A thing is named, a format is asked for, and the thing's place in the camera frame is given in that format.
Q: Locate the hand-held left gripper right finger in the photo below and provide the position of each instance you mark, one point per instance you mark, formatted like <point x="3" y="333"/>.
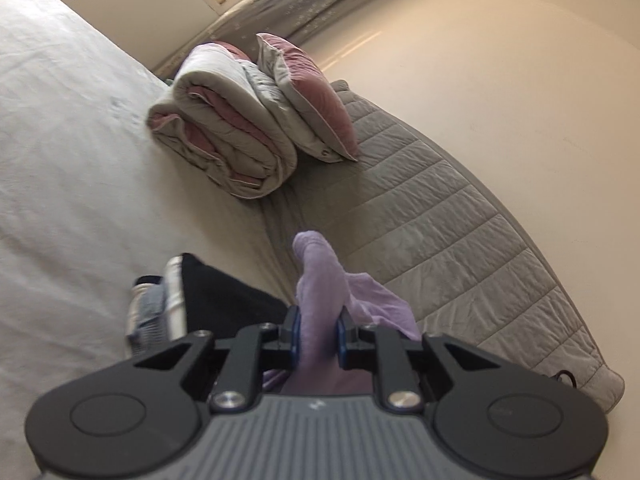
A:
<point x="342" y="340"/>

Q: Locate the patterned curtain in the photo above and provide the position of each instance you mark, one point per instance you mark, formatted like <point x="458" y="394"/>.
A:
<point x="310" y="5"/>

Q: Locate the purple sweater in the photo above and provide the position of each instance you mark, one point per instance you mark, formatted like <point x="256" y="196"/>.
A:
<point x="320" y="300"/>

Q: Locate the black folded garment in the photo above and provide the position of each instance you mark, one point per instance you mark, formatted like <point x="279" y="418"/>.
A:
<point x="225" y="300"/>

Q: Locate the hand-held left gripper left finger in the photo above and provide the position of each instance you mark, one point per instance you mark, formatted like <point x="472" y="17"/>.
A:
<point x="294" y="332"/>

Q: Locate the grey white pillow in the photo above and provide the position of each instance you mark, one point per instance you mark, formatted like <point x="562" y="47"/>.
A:
<point x="290" y="105"/>

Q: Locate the folded grey pink comforter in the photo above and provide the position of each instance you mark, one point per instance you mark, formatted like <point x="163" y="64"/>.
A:
<point x="225" y="125"/>

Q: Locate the grey quilted headboard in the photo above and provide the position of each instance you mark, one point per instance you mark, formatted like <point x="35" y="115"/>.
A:
<point x="450" y="235"/>

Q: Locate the pink pillow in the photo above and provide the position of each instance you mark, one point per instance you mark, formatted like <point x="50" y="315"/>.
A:
<point x="310" y="80"/>

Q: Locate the grey folded knit sweater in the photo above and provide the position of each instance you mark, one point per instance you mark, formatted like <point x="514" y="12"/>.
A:
<point x="150" y="315"/>

